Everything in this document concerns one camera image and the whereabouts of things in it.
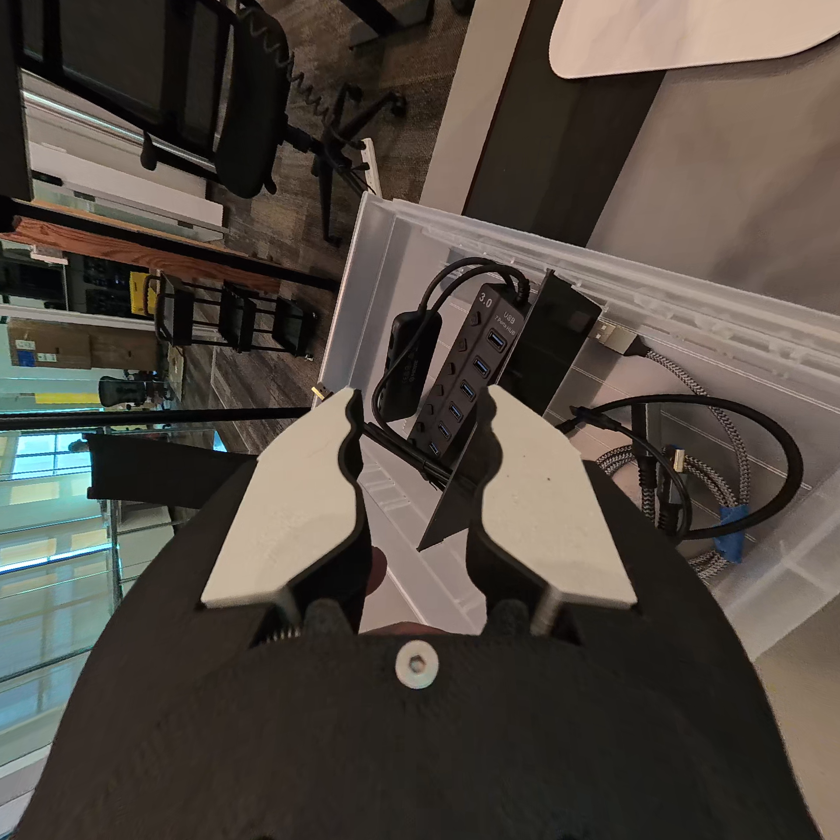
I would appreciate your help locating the white stand base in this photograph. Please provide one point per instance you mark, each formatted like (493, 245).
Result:
(683, 33)

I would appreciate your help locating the clear plastic bin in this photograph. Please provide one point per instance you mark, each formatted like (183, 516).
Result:
(394, 263)

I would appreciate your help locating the black bin divider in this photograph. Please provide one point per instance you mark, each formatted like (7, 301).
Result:
(565, 328)

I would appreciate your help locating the black metal rack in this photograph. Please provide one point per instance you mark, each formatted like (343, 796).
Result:
(236, 315)

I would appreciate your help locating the slim black usb hub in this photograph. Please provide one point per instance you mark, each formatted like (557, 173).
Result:
(410, 341)

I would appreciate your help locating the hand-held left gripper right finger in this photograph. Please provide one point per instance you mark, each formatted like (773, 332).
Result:
(558, 525)

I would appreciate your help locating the black office chair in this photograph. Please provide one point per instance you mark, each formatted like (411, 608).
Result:
(236, 105)

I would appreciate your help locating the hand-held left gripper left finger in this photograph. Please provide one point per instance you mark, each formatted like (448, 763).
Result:
(282, 525)

